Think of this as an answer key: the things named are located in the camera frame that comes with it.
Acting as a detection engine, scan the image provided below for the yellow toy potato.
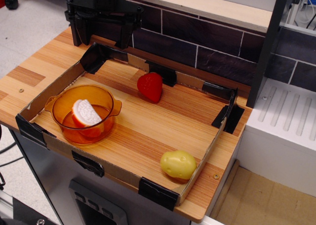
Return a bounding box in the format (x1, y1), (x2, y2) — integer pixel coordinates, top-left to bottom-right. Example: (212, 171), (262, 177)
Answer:
(160, 150), (197, 180)

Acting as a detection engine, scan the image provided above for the white toy sink drainboard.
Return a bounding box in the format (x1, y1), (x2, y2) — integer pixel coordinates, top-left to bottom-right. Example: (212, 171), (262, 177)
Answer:
(237, 79), (316, 196)

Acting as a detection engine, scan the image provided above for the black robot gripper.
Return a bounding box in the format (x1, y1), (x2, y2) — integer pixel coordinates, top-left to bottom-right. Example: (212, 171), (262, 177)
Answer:
(65, 0), (144, 49)

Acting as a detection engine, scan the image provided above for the red toy strawberry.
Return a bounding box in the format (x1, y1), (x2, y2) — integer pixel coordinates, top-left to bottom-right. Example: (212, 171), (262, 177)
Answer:
(137, 72), (163, 103)

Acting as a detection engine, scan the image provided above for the orange transparent plastic pot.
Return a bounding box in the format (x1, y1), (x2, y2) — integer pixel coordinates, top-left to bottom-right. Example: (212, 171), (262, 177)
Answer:
(45, 85), (122, 144)

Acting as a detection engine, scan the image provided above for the salmon sushi toy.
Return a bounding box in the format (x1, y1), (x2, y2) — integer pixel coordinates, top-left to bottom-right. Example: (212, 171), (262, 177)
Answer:
(72, 99), (104, 138)

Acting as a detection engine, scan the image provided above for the dark grey vertical post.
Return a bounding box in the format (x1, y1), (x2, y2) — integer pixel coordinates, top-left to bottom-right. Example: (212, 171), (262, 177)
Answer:
(246, 0), (288, 108)

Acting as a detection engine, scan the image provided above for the grey oven control panel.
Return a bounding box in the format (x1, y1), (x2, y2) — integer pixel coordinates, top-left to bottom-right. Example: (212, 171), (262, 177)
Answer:
(69, 180), (128, 225)

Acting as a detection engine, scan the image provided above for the black caster wheel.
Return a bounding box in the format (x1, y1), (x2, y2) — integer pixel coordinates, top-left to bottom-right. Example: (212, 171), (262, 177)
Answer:
(4, 0), (19, 10)

